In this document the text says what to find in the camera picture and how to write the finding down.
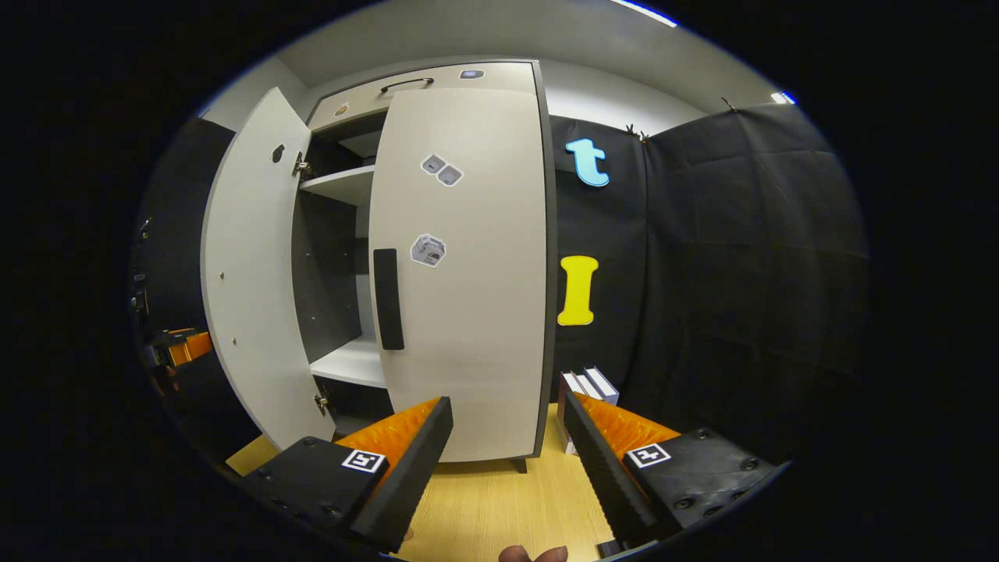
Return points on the ceiling light panel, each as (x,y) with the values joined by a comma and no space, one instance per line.
(644,12)
(783,97)

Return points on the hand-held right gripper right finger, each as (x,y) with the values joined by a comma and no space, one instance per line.
(605,476)

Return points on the white and grey cabinet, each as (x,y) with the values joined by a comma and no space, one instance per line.
(328,265)

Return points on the white cabinet door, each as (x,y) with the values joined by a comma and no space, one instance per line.
(484,328)
(250,297)

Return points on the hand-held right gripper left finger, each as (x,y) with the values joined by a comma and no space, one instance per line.
(414,476)

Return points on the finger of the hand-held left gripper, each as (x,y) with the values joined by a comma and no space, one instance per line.
(191,349)

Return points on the pink and white book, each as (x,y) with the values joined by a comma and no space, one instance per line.
(571,382)

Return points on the black backdrop cloth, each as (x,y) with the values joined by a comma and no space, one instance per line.
(741,273)

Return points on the grey book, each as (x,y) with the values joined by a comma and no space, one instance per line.
(589,386)

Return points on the beige cabinet drawer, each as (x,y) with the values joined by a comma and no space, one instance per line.
(367,97)

